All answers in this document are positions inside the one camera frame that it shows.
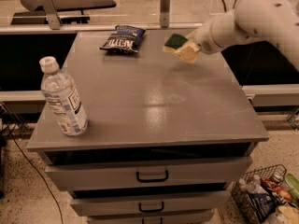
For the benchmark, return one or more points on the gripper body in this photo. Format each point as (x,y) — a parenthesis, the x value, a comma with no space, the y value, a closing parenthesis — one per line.
(204,38)

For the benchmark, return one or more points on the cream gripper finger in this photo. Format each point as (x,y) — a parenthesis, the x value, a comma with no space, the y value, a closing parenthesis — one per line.
(188,52)

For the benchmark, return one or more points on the green and yellow sponge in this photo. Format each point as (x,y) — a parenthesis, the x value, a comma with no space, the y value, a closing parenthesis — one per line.
(174,42)

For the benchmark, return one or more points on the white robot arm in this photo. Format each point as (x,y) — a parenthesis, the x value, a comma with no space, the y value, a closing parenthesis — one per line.
(273,21)

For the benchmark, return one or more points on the blue Kettle chip bag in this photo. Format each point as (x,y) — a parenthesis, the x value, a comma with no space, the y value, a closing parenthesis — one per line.
(125,38)

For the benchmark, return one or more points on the grey drawer cabinet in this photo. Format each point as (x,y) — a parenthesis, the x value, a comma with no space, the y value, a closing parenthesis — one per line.
(149,107)

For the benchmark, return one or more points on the black bench behind glass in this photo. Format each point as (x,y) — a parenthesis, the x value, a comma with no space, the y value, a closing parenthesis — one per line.
(36,15)

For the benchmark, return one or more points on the clear plastic water bottle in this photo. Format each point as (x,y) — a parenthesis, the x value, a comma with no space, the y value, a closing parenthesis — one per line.
(61,94)

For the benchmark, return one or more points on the plastic bottle in basket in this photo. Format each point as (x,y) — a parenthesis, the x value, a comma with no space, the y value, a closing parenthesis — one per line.
(252,186)

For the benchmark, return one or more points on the green can in basket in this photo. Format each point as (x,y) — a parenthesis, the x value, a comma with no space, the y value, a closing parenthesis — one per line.
(291,184)

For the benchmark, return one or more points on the blue packet in basket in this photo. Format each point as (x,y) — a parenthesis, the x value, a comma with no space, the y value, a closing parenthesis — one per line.
(263,204)

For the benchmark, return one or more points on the red snack packet in basket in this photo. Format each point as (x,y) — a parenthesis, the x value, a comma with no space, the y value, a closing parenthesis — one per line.
(273,186)

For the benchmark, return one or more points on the middle metal bracket post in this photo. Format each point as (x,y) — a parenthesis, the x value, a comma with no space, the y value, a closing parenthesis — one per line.
(164,13)

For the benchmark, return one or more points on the metal bracket post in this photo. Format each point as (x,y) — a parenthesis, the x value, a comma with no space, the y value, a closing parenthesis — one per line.
(51,14)
(164,13)

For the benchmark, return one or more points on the left metal bracket post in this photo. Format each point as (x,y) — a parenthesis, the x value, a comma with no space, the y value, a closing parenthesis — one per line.
(51,14)

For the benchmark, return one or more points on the top drawer with black handle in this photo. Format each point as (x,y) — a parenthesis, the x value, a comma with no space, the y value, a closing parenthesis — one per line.
(143,174)

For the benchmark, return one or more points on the drawer with black handle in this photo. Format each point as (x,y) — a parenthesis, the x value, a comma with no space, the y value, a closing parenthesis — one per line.
(150,204)
(197,217)
(143,174)

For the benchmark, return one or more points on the middle drawer with black handle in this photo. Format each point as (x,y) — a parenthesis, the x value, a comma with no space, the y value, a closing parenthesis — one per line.
(150,204)

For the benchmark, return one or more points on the wire basket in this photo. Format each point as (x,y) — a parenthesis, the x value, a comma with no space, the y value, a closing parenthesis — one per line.
(244,200)

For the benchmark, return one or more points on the bottom drawer with black handle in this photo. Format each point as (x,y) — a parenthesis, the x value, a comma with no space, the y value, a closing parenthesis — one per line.
(197,217)

